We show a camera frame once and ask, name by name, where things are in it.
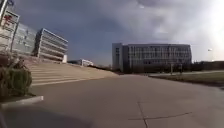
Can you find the grass strip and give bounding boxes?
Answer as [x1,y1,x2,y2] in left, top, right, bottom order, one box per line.
[148,71,224,88]

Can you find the green bush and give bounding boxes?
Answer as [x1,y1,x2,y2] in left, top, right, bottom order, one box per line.
[0,54,34,99]

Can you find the low white building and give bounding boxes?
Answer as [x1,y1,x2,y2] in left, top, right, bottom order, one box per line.
[68,58,95,67]

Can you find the pale stone kerb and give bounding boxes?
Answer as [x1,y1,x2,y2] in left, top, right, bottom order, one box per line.
[0,95,45,110]

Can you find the grey paved plaza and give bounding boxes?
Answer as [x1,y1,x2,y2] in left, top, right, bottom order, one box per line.
[0,73,224,128]

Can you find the wide stone steps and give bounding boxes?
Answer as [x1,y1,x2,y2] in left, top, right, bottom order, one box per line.
[25,62,119,88]

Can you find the street lamp pole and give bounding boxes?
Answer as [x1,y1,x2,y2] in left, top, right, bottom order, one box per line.
[207,48,214,63]

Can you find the large dark glass building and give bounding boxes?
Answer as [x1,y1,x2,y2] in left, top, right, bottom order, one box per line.
[111,42,193,74]

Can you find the building with red sign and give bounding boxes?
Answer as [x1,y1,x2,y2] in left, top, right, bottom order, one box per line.
[0,9,38,57]

